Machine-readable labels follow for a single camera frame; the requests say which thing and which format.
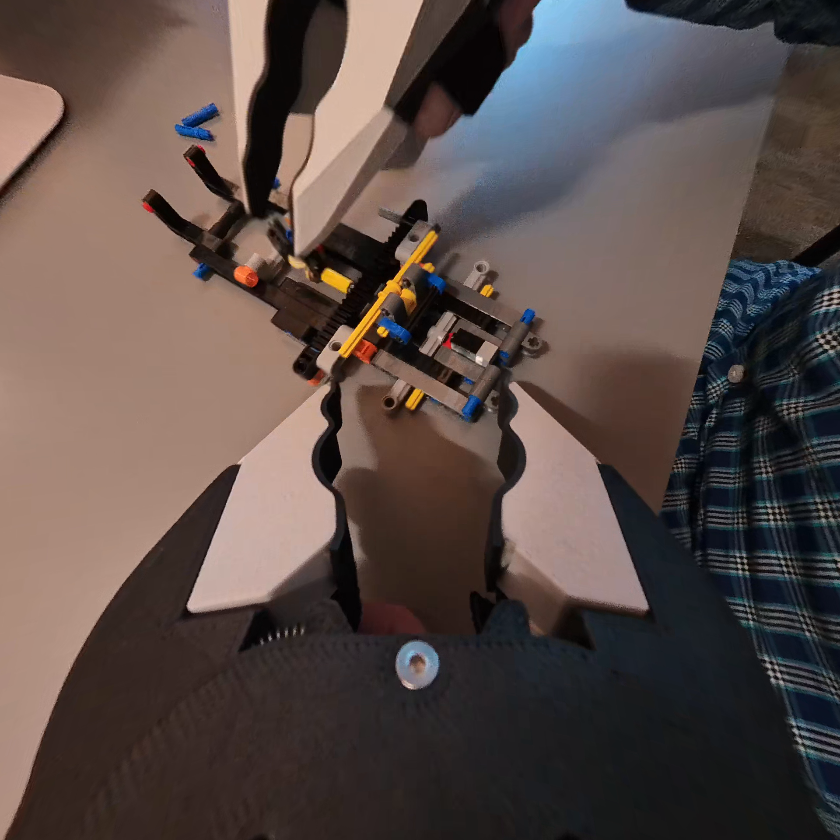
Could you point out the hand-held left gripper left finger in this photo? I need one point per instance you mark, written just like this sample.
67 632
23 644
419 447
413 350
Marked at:
262 525

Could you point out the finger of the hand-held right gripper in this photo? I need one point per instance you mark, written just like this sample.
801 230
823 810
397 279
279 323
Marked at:
367 98
239 65

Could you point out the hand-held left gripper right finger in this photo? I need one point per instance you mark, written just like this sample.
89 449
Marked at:
571 525

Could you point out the black lego technic assembly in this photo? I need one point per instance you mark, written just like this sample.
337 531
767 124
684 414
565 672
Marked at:
354 302

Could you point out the person's right forearm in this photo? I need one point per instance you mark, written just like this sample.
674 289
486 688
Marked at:
722 16

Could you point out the blue lego pin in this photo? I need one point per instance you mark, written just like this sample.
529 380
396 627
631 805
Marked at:
193 132
200 115

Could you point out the person's right hand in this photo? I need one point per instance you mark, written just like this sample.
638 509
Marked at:
436 115

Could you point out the blue plaid shirt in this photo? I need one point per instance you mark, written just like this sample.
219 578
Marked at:
754 525

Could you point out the white book stand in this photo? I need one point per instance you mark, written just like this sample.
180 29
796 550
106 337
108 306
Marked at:
26 118

